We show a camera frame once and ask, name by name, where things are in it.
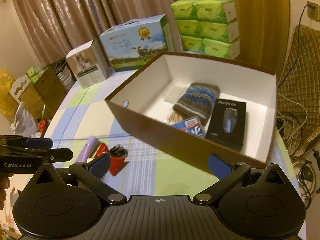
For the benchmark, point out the black shaver box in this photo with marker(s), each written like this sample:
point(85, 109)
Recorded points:
point(225, 127)

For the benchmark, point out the yellow plastic bag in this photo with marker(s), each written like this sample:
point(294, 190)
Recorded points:
point(6, 90)

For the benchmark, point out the blue white small packet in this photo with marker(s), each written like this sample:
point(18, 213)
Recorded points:
point(187, 126)

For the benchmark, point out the beige cardboard with white insert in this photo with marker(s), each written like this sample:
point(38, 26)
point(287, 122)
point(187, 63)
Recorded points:
point(20, 88)

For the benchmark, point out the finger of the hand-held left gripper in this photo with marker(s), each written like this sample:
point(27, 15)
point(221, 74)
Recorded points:
point(60, 154)
point(40, 143)

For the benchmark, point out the brown cardboard box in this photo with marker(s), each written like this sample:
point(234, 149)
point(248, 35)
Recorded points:
point(200, 70)

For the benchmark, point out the chair with quilted cover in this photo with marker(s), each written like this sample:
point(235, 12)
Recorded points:
point(300, 80)

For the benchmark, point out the person's left hand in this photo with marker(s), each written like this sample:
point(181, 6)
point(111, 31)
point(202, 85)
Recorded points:
point(3, 182)

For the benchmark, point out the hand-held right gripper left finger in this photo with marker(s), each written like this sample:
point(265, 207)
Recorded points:
point(100, 165)

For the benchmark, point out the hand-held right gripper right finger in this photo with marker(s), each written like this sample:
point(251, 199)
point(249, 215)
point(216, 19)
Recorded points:
point(220, 166)

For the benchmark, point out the plain brown carton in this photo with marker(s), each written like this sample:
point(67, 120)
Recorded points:
point(47, 92)

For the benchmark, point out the small orange object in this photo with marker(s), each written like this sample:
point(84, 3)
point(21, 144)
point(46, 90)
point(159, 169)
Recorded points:
point(43, 126)

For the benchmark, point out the wooden door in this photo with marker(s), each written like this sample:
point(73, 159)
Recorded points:
point(262, 17)

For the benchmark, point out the white appliance box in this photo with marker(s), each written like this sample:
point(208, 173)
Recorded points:
point(87, 65)

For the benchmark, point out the beige wall socket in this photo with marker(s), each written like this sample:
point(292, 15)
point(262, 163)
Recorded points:
point(313, 11)

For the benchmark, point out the red candy packet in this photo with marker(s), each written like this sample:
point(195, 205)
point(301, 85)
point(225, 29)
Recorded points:
point(116, 165)

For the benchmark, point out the small green tissue pile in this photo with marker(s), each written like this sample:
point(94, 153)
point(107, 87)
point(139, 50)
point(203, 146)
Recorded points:
point(36, 72)

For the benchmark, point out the cotton swab bag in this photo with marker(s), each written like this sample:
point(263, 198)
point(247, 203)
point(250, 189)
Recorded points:
point(175, 118)

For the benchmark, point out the purple tube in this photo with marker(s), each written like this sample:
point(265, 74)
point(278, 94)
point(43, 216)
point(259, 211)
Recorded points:
point(86, 150)

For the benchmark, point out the stack of white bowls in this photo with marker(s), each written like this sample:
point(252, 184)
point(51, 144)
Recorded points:
point(63, 75)

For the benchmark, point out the beige curtain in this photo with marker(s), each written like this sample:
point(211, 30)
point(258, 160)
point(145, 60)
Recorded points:
point(75, 17)

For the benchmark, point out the stack of green tissue packs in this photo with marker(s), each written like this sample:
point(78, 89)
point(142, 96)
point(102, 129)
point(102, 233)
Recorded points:
point(205, 27)

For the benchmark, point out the striped knit hat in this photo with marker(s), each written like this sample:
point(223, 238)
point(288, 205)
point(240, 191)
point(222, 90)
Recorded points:
point(197, 100)

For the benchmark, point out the milk carton gift box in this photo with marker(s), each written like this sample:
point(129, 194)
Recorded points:
point(130, 42)

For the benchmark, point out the silver foil bag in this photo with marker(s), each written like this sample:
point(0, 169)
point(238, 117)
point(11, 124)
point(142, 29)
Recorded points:
point(25, 120)

